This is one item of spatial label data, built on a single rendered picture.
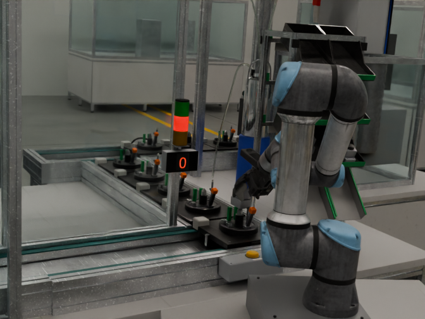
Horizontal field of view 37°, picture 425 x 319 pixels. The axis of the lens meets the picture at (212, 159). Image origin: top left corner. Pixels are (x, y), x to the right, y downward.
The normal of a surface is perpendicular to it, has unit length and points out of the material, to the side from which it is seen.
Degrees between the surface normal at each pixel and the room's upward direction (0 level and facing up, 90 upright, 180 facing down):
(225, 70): 90
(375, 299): 0
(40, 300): 90
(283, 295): 2
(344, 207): 45
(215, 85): 90
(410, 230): 90
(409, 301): 0
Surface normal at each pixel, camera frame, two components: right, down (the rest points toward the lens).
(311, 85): 0.00, 0.07
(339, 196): 0.29, -0.53
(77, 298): 0.50, 0.22
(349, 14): -0.86, 0.06
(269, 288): 0.08, -0.97
